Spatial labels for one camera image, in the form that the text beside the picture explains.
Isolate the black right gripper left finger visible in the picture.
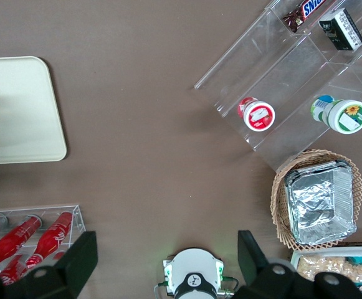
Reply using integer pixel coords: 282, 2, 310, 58
0, 230, 98, 299

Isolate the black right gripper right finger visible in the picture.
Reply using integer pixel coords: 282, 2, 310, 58
233, 229, 362, 299

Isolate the woven wicker basket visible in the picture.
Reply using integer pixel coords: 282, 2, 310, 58
270, 149, 362, 252

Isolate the beige plastic tray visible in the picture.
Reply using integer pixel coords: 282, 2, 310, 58
0, 55, 68, 165

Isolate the white plastic bin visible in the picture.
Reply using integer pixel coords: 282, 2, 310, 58
289, 245, 362, 299

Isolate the clear acrylic bottle box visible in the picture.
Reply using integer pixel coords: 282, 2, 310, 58
0, 204, 87, 281

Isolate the clear peanut snack packet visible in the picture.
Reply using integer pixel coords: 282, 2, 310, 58
297, 254, 362, 282

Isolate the aluminium foil container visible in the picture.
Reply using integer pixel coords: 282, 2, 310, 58
283, 159, 358, 245

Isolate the red strawberry yoghurt cup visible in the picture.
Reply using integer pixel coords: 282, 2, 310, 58
237, 97, 276, 132

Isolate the green sunflower yoghurt cup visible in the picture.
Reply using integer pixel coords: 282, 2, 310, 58
310, 95, 362, 135

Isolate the clear acrylic tiered shelf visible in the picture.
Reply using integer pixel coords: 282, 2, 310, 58
194, 0, 362, 173

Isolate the black and white carton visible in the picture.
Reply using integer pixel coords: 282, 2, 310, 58
318, 8, 362, 52

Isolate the snickers chocolate bar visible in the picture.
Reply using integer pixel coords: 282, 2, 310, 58
282, 0, 328, 33

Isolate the green cable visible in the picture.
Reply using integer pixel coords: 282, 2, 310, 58
222, 275, 240, 289

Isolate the grey cable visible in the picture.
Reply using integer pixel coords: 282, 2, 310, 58
153, 280, 169, 299

